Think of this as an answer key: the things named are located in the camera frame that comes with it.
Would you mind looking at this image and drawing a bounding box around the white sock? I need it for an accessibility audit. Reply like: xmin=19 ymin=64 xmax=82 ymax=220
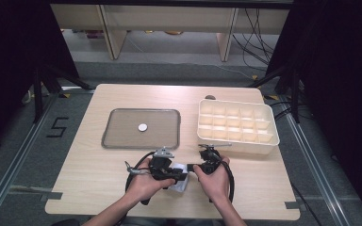
xmin=166 ymin=162 xmax=190 ymax=193

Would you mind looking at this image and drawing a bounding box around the black metal stand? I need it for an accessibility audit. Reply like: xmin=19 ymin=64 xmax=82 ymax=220
xmin=247 ymin=65 xmax=302 ymax=124
xmin=32 ymin=63 xmax=93 ymax=124

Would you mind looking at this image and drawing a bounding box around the aluminium floor rail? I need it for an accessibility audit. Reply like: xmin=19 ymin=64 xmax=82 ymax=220
xmin=282 ymin=93 xmax=351 ymax=226
xmin=0 ymin=93 xmax=60 ymax=224

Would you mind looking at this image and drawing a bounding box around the cream compartment storage box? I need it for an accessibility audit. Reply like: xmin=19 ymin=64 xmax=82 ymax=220
xmin=196 ymin=98 xmax=281 ymax=155

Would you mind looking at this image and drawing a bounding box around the person's left hand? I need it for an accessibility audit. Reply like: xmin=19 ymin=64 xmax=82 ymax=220
xmin=125 ymin=157 xmax=176 ymax=203

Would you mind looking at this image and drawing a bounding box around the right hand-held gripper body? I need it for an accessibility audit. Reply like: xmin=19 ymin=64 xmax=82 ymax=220
xmin=198 ymin=143 xmax=233 ymax=175

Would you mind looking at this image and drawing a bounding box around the thin white floor cable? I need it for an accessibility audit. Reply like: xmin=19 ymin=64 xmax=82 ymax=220
xmin=182 ymin=61 xmax=254 ymax=80

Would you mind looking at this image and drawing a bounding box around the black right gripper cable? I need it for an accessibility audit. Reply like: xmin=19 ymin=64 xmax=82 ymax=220
xmin=219 ymin=159 xmax=236 ymax=203

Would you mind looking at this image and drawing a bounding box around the bundle of black floor cables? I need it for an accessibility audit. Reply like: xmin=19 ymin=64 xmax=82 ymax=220
xmin=231 ymin=8 xmax=281 ymax=73

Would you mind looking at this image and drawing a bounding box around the grey translucent tray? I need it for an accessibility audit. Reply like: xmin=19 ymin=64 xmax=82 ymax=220
xmin=101 ymin=107 xmax=182 ymax=151

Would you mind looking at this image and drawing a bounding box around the person's right hand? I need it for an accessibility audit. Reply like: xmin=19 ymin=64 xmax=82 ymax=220
xmin=192 ymin=157 xmax=231 ymax=204

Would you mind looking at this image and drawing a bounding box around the grey cable plug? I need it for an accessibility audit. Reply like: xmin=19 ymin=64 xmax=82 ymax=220
xmin=123 ymin=160 xmax=151 ymax=177

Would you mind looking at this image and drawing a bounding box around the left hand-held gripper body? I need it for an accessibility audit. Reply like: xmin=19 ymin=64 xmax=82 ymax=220
xmin=149 ymin=146 xmax=175 ymax=182

